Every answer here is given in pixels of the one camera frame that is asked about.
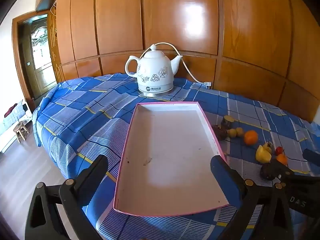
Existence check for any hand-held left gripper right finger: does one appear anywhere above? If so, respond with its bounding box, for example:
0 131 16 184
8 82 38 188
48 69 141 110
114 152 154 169
210 155 294 240

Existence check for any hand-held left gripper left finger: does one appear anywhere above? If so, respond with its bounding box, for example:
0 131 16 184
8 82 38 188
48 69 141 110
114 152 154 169
25 154 109 240

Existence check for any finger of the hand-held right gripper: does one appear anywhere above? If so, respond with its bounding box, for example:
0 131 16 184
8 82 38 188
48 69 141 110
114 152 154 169
303 149 320 167
270 159 320 222

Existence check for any dark round fruit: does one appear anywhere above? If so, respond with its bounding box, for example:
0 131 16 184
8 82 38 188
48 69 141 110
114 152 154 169
260 163 275 180

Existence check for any yellow fruit piece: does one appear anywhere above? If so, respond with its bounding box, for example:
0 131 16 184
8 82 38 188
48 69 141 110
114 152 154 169
255 145 272 163

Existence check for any dark wrinkled fruit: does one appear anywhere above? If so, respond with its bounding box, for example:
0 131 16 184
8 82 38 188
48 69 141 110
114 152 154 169
212 125 228 141

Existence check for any large orange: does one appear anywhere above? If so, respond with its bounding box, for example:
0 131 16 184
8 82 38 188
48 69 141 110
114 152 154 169
244 130 258 145

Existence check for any dark-rind cut fruit half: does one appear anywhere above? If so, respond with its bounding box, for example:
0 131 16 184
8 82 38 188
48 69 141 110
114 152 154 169
221 115 235 130

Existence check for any pink-edged white tray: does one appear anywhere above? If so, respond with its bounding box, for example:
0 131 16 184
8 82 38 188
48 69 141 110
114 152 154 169
113 102 229 217

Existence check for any blue plaid tablecloth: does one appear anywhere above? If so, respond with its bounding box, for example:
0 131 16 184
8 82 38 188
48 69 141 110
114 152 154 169
32 73 320 240

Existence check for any small wooden stool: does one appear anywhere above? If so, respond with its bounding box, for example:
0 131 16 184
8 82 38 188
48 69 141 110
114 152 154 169
13 121 29 143

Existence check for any white floral electric kettle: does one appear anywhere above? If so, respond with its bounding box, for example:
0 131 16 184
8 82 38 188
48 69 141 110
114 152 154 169
125 44 184 97

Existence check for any wooden door with glass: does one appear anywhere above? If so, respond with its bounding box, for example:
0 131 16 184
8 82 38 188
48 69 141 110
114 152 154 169
12 10 59 100

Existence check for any wooden wardrobe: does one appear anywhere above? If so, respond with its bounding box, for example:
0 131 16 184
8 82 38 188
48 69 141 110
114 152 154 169
35 0 320 123

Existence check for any white kettle power cord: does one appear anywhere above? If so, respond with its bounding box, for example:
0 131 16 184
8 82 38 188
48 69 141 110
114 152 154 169
140 42 207 84

